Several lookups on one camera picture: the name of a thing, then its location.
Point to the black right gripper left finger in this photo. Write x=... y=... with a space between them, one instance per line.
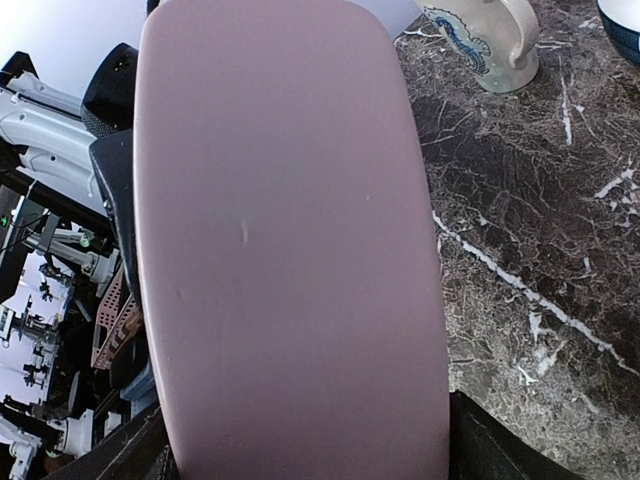
x=138 y=450

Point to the white bowl dark exterior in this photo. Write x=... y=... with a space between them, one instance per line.
x=620 y=19

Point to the pink glasses case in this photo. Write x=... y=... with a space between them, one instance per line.
x=287 y=257

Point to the beige ceramic mug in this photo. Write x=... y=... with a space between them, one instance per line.
x=496 y=39

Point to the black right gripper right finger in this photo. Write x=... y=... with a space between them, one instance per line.
x=481 y=448

